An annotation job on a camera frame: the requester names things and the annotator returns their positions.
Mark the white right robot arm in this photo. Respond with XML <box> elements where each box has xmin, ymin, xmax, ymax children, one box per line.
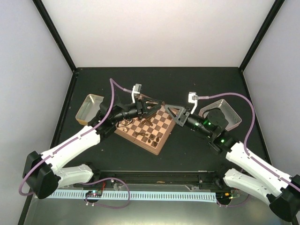
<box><xmin>164</xmin><ymin>105</ymin><xmax>300</xmax><ymax>222</ymax></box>

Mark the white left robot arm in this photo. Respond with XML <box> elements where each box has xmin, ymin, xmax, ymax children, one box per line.
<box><xmin>22</xmin><ymin>97</ymin><xmax>163</xmax><ymax>199</ymax></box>

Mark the wooden chess board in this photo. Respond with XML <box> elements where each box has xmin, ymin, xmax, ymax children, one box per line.
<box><xmin>115</xmin><ymin>105</ymin><xmax>175</xmax><ymax>155</ymax></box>

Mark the yellow metal tin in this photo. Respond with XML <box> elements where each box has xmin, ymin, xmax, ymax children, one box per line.
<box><xmin>75</xmin><ymin>94</ymin><xmax>104</xmax><ymax>126</ymax></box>

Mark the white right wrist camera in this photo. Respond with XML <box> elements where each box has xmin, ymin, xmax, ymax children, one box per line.
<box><xmin>188</xmin><ymin>92</ymin><xmax>198</xmax><ymax>114</ymax></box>

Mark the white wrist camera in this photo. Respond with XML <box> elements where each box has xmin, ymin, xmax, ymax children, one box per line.
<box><xmin>188</xmin><ymin>92</ymin><xmax>198</xmax><ymax>114</ymax></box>
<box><xmin>131</xmin><ymin>83</ymin><xmax>142</xmax><ymax>103</ymax></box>

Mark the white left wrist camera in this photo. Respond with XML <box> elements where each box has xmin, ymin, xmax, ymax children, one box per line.
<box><xmin>131</xmin><ymin>83</ymin><xmax>142</xmax><ymax>103</ymax></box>

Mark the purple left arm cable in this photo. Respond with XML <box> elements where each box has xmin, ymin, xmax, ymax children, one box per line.
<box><xmin>18</xmin><ymin>78</ymin><xmax>136</xmax><ymax>196</ymax></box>

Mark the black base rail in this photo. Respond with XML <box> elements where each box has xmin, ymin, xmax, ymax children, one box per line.
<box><xmin>90</xmin><ymin>171</ymin><xmax>225</xmax><ymax>189</ymax></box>

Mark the white slotted cable duct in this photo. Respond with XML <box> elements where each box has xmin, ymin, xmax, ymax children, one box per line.
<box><xmin>48</xmin><ymin>189</ymin><xmax>217</xmax><ymax>203</ymax></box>

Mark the black frame post left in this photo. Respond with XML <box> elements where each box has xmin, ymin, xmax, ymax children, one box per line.
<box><xmin>32</xmin><ymin>0</ymin><xmax>77</xmax><ymax>72</ymax></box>

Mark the black frame post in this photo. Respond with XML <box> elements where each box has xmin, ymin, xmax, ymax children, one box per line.
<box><xmin>32</xmin><ymin>0</ymin><xmax>77</xmax><ymax>72</ymax></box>
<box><xmin>239</xmin><ymin>0</ymin><xmax>285</xmax><ymax>72</ymax></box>

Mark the black frame post right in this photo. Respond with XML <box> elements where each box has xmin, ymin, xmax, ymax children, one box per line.
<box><xmin>239</xmin><ymin>0</ymin><xmax>285</xmax><ymax>72</ymax></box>

